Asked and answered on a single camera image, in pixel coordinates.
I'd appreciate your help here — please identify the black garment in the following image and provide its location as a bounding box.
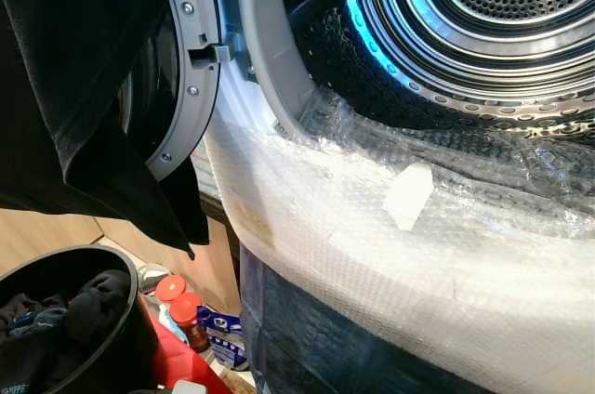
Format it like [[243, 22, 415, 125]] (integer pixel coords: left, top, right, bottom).
[[0, 0, 211, 260]]

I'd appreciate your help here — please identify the white washing machine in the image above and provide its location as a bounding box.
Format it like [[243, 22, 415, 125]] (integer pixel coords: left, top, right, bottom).
[[191, 0, 595, 394]]

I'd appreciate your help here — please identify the dark clothes pile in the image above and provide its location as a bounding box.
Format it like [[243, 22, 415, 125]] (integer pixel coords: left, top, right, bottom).
[[0, 269, 132, 393]]

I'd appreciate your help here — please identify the perforated steel drum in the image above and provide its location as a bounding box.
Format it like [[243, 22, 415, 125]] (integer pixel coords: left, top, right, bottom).
[[277, 0, 595, 146]]

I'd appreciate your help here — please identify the white tape piece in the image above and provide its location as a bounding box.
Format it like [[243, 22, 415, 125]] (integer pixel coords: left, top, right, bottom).
[[382, 163, 436, 233]]

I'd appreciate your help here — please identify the clear bubble wrap sheet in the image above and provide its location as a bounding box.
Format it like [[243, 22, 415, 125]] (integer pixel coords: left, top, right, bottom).
[[203, 87, 595, 394]]

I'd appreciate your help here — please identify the black drum paddle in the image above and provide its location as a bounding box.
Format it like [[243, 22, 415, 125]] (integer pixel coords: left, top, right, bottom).
[[286, 0, 376, 34]]

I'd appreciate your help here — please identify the grey rubber door seal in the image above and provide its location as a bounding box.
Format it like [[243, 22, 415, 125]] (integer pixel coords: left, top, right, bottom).
[[235, 0, 328, 141]]

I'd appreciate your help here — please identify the blue and white package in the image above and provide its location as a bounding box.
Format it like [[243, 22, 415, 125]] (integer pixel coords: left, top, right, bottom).
[[196, 306, 245, 368]]

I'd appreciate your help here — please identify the grey washer door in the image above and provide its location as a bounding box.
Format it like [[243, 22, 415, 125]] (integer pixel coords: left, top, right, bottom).
[[121, 0, 225, 183]]

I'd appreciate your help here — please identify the red-capped brown bottle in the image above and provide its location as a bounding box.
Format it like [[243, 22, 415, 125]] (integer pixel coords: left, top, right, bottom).
[[170, 292, 214, 356]]

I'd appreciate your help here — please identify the red-capped pale blue bottle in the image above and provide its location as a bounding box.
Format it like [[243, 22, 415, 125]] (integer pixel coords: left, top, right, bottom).
[[154, 274, 192, 344]]

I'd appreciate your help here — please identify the silver round object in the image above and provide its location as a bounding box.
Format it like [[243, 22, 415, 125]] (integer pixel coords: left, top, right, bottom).
[[137, 263, 172, 296]]

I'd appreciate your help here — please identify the small white object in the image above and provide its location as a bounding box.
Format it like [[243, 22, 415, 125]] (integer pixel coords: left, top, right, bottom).
[[170, 379, 208, 394]]

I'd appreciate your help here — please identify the red box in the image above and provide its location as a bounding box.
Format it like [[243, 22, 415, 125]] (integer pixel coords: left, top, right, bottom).
[[139, 296, 233, 394]]

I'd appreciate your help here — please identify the black laundry bucket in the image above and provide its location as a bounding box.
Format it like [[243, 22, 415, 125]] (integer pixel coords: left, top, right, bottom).
[[0, 244, 160, 394]]

